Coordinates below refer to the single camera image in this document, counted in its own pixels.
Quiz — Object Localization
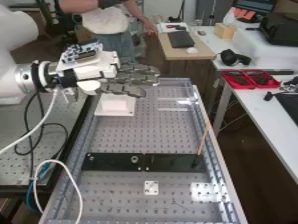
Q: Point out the black plate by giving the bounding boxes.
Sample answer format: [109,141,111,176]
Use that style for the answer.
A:
[84,152,209,174]

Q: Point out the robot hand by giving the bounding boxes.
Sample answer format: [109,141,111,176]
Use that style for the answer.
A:
[56,37,162,100]

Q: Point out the white desk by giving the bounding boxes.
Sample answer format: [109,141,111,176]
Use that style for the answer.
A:
[194,19,298,76]
[211,73,298,184]

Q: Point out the small white box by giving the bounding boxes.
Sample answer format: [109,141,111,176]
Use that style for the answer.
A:
[93,92,135,117]

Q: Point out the clear box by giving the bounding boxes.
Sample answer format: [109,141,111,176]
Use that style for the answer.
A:
[38,77,250,224]

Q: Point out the small wooden box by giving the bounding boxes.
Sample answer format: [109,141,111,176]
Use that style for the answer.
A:
[213,22,237,41]

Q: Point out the small silver square plate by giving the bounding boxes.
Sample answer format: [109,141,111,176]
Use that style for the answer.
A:
[142,180,159,196]

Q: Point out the small black object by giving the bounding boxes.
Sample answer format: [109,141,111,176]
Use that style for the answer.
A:
[262,91,276,102]

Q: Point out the white cable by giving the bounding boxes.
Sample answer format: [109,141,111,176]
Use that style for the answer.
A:
[33,159,85,224]
[0,89,60,155]

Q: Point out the blue cable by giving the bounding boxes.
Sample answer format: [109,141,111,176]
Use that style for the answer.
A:
[26,166,45,214]

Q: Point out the person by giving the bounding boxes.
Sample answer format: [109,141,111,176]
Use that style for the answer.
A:
[57,0,157,64]

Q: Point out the brown wooden desk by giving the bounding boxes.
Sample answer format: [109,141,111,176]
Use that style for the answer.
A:
[155,30,218,101]

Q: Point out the black headphones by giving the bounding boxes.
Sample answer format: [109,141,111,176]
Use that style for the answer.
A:
[218,48,253,67]

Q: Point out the black cable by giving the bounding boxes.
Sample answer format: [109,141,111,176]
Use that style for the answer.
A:
[13,93,69,158]

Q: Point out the thin stick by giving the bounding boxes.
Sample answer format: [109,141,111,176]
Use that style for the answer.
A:
[190,114,213,168]

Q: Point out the red tray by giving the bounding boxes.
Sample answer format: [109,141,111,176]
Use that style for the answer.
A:
[243,69,282,89]
[219,69,256,90]

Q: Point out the black bag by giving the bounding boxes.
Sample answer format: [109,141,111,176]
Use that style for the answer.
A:
[258,12,298,47]

